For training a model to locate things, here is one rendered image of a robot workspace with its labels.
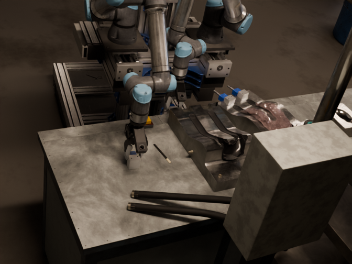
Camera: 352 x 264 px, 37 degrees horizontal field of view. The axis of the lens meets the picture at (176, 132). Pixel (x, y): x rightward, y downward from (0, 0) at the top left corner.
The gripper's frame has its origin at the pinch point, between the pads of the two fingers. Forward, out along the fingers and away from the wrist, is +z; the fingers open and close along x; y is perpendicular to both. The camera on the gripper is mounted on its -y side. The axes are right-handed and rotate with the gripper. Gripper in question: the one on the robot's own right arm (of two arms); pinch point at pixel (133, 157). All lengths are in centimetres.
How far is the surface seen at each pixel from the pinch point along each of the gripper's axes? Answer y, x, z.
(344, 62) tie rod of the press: -49, -46, -77
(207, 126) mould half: 12.9, -39.6, -3.7
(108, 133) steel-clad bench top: 23.1, 5.7, 4.6
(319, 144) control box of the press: -69, -30, -62
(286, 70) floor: 189, -210, 85
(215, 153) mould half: -8.9, -34.2, -6.1
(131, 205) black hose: -25.6, 7.8, 1.8
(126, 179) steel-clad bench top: -8.3, 5.1, 4.6
